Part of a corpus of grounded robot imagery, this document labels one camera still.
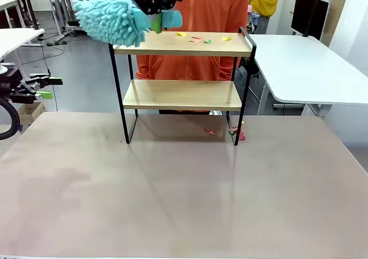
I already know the person in yellow top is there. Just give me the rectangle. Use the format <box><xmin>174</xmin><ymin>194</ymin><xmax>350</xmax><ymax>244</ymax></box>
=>
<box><xmin>248</xmin><ymin>0</ymin><xmax>288</xmax><ymax>34</ymax></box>

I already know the large white table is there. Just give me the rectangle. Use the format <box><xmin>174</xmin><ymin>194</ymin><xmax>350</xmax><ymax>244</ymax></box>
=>
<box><xmin>247</xmin><ymin>34</ymin><xmax>368</xmax><ymax>117</ymax></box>

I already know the brown cardboard panel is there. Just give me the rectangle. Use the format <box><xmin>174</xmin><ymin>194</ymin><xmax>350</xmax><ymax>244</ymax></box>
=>
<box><xmin>327</xmin><ymin>0</ymin><xmax>349</xmax><ymax>47</ymax></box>

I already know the person in orange hoodie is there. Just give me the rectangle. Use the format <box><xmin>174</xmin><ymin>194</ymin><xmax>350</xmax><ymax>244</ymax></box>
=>
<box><xmin>128</xmin><ymin>0</ymin><xmax>250</xmax><ymax>115</ymax></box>

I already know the teal microfiber duster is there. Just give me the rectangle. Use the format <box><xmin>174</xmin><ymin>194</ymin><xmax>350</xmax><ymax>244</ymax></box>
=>
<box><xmin>72</xmin><ymin>0</ymin><xmax>184</xmax><ymax>48</ymax></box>

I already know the black pole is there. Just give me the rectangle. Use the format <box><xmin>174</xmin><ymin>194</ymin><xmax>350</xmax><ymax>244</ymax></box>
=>
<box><xmin>21</xmin><ymin>0</ymin><xmax>41</xmax><ymax>30</ymax></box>

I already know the brown cardboard box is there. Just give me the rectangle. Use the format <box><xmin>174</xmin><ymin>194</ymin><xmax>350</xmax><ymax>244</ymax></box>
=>
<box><xmin>17</xmin><ymin>101</ymin><xmax>47</xmax><ymax>124</ymax></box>

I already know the black office chair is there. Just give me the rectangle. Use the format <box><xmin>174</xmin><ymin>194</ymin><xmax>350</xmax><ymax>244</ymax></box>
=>
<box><xmin>236</xmin><ymin>56</ymin><xmax>260</xmax><ymax>81</ymax></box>

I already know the black monitor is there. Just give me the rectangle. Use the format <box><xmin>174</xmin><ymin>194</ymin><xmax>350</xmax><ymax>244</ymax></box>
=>
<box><xmin>290</xmin><ymin>0</ymin><xmax>329</xmax><ymax>41</ymax></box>

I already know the black frame wooden shelf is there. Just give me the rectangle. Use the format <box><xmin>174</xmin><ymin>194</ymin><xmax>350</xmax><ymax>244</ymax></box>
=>
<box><xmin>108</xmin><ymin>26</ymin><xmax>257</xmax><ymax>146</ymax></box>

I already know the black sleeved left arm cable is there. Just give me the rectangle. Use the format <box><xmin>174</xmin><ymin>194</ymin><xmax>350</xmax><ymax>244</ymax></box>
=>
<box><xmin>0</xmin><ymin>97</ymin><xmax>21</xmax><ymax>141</ymax></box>

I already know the white desk with dark panel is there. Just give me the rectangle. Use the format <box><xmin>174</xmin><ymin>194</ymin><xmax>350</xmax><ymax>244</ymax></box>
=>
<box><xmin>0</xmin><ymin>0</ymin><xmax>29</xmax><ymax>29</ymax></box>

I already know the white table with pole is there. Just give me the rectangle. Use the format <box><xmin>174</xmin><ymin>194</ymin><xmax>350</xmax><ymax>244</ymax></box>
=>
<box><xmin>0</xmin><ymin>28</ymin><xmax>45</xmax><ymax>64</ymax></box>

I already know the red chunky paper scrap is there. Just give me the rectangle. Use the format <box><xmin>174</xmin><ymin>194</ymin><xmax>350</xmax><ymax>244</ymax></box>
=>
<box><xmin>233</xmin><ymin>126</ymin><xmax>247</xmax><ymax>142</ymax></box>

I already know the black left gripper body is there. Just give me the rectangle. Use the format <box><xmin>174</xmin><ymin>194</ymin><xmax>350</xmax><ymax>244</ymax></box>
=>
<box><xmin>0</xmin><ymin>68</ymin><xmax>24</xmax><ymax>102</ymax></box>

